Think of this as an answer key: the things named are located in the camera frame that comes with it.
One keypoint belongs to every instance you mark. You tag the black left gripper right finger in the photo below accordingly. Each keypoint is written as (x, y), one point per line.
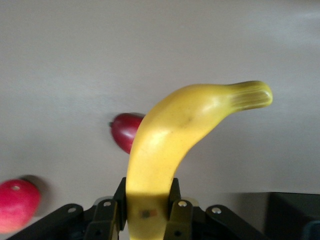
(178, 220)

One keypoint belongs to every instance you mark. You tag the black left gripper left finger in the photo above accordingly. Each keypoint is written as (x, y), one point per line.
(105, 220)

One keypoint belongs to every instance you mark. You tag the yellow banana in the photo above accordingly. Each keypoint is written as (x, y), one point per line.
(175, 130)

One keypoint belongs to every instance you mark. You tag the black rectangular plastic box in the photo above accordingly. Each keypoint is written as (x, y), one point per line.
(295, 215)

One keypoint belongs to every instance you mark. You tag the plain red apple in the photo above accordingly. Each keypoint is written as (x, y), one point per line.
(15, 207)

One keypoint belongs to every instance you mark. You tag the red and yellow mango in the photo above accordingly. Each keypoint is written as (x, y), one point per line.
(125, 132)

